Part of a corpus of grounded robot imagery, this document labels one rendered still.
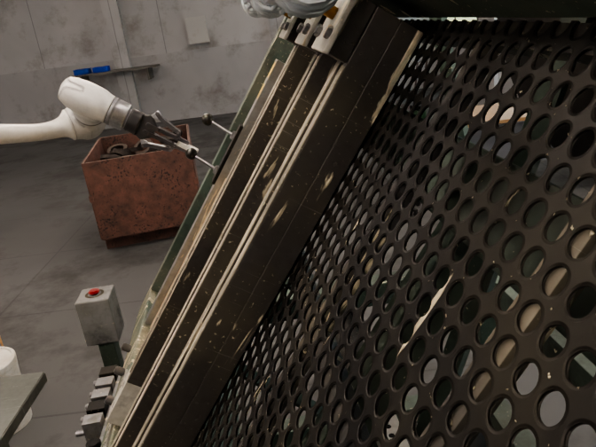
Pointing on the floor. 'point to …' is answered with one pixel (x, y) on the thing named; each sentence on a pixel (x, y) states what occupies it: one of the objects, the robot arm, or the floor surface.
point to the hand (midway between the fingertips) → (187, 147)
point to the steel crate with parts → (139, 188)
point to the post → (111, 354)
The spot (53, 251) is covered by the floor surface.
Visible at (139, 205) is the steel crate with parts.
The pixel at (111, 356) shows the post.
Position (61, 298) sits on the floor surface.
